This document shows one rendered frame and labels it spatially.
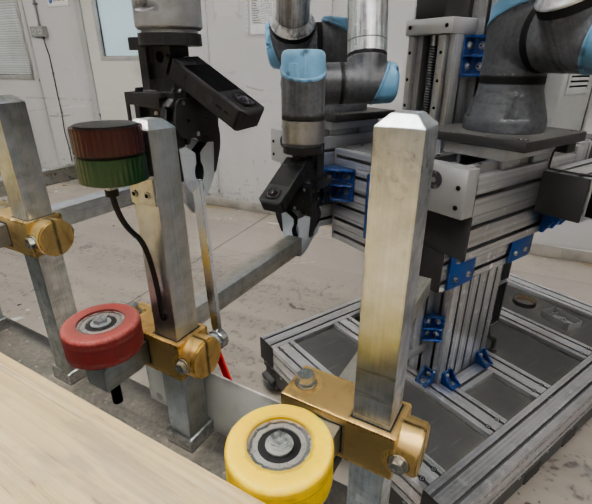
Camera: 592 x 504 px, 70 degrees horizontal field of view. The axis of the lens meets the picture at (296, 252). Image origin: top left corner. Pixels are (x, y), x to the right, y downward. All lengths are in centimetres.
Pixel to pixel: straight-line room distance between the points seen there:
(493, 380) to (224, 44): 291
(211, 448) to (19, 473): 29
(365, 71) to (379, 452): 65
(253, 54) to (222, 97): 294
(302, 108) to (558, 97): 79
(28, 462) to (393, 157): 33
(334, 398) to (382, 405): 6
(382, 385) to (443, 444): 96
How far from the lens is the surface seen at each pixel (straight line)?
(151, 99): 55
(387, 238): 31
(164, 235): 45
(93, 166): 40
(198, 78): 52
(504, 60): 91
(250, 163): 355
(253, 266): 68
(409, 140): 29
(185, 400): 56
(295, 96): 73
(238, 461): 33
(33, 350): 89
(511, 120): 90
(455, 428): 138
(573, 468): 172
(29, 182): 65
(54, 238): 65
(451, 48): 112
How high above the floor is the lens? 116
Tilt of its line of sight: 24 degrees down
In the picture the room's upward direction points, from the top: straight up
